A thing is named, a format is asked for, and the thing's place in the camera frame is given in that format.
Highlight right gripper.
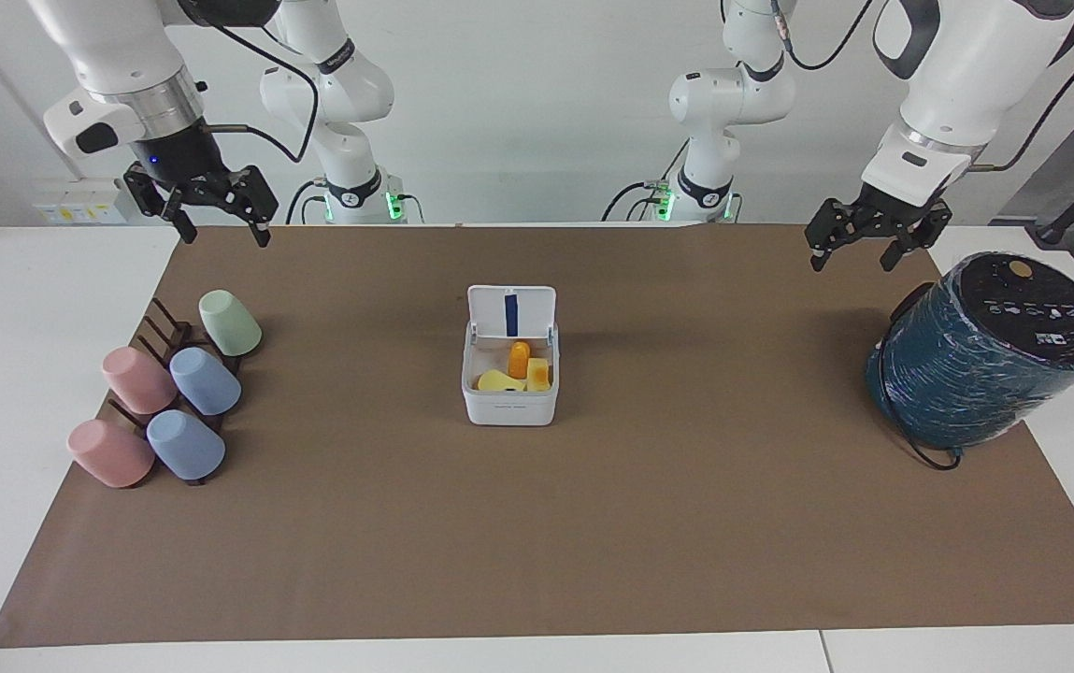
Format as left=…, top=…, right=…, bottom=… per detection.
left=122, top=122, right=279, bottom=249

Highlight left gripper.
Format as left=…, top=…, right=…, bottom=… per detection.
left=804, top=182, right=954, bottom=274

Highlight small white trash can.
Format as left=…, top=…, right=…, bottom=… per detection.
left=461, top=285, right=562, bottom=428

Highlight green cup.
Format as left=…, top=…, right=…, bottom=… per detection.
left=198, top=290, right=264, bottom=358

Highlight dark wooden cup rack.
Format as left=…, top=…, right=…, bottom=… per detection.
left=105, top=297, right=244, bottom=488

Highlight teal cylindrical appliance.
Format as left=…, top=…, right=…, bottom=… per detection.
left=866, top=251, right=1074, bottom=451

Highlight blue cup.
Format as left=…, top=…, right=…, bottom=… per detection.
left=146, top=409, right=227, bottom=482
left=169, top=347, right=243, bottom=417

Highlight pink cup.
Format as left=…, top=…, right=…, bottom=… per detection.
left=67, top=419, right=156, bottom=489
left=102, top=347, right=179, bottom=415

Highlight white wall socket box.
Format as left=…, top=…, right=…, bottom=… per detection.
left=32, top=179, right=132, bottom=226

